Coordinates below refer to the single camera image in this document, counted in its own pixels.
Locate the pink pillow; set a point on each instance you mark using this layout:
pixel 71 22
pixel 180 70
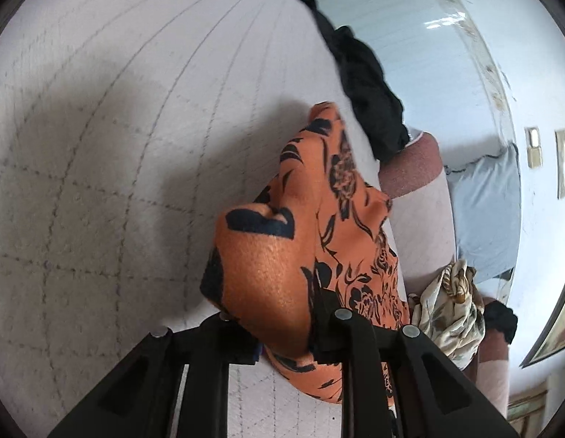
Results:
pixel 492 383
pixel 424 219

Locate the cream leaf-print cloth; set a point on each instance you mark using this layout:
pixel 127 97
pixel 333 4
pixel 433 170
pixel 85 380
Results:
pixel 451 319

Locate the light blue cloth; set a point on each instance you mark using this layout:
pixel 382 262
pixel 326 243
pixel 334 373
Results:
pixel 483 210

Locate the dark framed picture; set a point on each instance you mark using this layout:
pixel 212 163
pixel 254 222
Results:
pixel 556 328

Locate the orange floral garment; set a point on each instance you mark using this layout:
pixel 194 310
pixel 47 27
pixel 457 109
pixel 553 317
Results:
pixel 264 260

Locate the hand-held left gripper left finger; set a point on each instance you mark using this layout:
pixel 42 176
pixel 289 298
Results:
pixel 241 351

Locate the small black frilly cloth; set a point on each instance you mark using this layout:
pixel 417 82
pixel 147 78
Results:
pixel 501 321

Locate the wall switch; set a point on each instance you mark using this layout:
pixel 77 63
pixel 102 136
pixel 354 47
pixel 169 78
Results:
pixel 533 146

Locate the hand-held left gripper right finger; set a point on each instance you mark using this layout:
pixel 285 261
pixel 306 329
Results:
pixel 325 328

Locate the pale quilted bed cover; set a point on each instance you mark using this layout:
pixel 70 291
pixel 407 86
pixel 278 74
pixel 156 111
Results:
pixel 104 146

